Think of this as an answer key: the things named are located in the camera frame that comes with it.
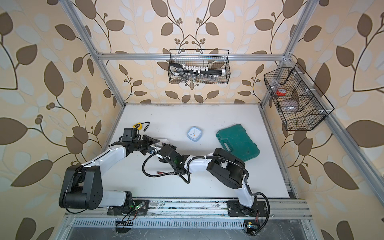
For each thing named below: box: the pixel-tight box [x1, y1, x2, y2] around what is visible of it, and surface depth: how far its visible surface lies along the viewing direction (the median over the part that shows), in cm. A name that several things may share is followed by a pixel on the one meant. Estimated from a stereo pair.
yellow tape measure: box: [132, 121, 150, 132], surface depth 108 cm
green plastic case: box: [216, 124, 260, 162], surface depth 98 cm
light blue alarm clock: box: [187, 126, 203, 142], surface depth 102 cm
